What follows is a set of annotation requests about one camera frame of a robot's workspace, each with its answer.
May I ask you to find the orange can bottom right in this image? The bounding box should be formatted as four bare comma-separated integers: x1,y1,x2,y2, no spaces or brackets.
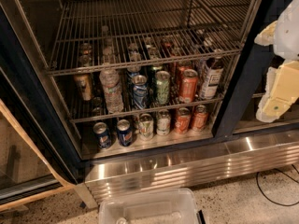
191,105,208,132

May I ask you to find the orange soda can middle shelf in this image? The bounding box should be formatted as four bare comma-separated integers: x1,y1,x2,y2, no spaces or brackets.
178,69,198,104

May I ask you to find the wire shelf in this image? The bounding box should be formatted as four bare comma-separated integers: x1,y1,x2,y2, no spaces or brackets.
49,0,251,76
68,91,224,124

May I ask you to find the clear plastic bin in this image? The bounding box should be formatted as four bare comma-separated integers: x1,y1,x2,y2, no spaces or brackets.
98,188,199,224

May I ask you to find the green soda can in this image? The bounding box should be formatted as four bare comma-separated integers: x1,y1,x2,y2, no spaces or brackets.
155,71,170,105

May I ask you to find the orange can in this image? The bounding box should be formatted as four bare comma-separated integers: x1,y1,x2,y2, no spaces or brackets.
176,61,192,88
175,107,191,134
191,105,208,132

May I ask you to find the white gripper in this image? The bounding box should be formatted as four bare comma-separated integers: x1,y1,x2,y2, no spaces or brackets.
254,0,299,123

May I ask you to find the orange can behind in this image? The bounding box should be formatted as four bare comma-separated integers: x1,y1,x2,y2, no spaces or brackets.
176,61,192,88

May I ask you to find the clear plastic water bottle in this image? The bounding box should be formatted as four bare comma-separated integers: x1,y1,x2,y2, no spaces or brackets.
99,69,123,113

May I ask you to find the white can bottom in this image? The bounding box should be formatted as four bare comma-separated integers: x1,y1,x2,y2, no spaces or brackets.
156,109,171,135

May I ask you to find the black cable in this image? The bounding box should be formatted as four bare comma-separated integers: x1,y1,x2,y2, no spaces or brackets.
255,163,299,207

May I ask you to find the glass fridge door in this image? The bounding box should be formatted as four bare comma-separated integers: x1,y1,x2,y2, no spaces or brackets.
0,74,74,212

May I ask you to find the orange can bottom left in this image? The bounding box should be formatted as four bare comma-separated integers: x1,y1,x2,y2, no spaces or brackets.
175,107,191,134

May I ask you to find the green can behind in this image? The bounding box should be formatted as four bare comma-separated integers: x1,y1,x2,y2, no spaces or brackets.
149,64,164,84

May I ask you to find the stainless fridge base grille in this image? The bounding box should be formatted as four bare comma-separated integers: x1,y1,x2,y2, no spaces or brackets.
85,130,299,203

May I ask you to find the gold can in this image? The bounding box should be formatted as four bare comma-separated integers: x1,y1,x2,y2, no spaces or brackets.
74,74,93,101

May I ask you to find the blue striped soda can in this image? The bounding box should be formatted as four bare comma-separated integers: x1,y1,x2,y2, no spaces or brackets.
132,75,148,109

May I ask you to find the silver green can bottom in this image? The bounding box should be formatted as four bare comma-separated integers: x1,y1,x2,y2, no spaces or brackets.
138,113,153,141

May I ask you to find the dark fridge centre post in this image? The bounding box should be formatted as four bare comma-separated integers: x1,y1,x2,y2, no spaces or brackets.
212,0,291,138

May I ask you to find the upper wire shelf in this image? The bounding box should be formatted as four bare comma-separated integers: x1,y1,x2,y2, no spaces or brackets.
49,0,251,76

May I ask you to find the dark bottle white label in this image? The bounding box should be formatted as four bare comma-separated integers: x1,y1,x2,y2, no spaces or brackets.
199,57,224,100

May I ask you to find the blue pepsi can left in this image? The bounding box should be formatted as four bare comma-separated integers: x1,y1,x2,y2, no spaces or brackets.
93,122,111,149

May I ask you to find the blue pepsi can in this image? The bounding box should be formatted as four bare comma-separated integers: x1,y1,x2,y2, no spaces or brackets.
93,122,111,149
117,119,133,147

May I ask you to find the middle wire shelf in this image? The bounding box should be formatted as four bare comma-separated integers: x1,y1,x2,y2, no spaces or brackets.
68,91,224,124

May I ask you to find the blue pepsi can right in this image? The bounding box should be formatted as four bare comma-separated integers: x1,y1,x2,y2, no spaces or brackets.
117,119,133,147

